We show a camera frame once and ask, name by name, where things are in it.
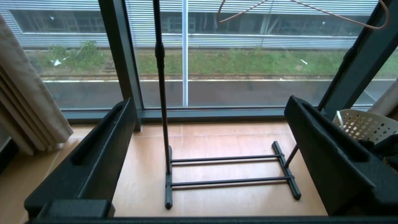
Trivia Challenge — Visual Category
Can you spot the beige curtain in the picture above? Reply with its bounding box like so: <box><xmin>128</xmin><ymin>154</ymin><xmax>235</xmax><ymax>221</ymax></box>
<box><xmin>0</xmin><ymin>14</ymin><xmax>74</xmax><ymax>156</ymax></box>
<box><xmin>368</xmin><ymin>79</ymin><xmax>398</xmax><ymax>118</ymax></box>

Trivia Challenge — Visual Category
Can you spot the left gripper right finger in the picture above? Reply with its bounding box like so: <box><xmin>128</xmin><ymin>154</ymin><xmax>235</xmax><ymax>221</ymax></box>
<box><xmin>284</xmin><ymin>95</ymin><xmax>398</xmax><ymax>217</ymax></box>

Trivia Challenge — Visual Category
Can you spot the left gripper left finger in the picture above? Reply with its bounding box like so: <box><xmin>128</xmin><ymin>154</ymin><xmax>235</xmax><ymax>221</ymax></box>
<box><xmin>24</xmin><ymin>96</ymin><xmax>138</xmax><ymax>218</ymax></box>

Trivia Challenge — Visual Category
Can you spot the pink clothes hanger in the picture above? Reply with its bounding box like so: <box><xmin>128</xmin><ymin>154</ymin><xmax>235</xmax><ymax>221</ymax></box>
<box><xmin>216</xmin><ymin>0</ymin><xmax>391</xmax><ymax>30</ymax></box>

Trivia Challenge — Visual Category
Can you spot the black clothes rack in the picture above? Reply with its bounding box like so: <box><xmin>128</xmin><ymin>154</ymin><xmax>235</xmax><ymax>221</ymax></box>
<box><xmin>151</xmin><ymin>0</ymin><xmax>358</xmax><ymax>210</ymax></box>

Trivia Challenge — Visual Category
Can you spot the window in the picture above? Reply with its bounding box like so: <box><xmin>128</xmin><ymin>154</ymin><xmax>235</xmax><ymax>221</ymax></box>
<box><xmin>0</xmin><ymin>0</ymin><xmax>398</xmax><ymax>132</ymax></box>

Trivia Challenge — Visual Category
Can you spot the white laundry basket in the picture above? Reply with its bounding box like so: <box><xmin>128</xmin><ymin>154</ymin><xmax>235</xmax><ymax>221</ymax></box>
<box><xmin>332</xmin><ymin>108</ymin><xmax>398</xmax><ymax>146</ymax></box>

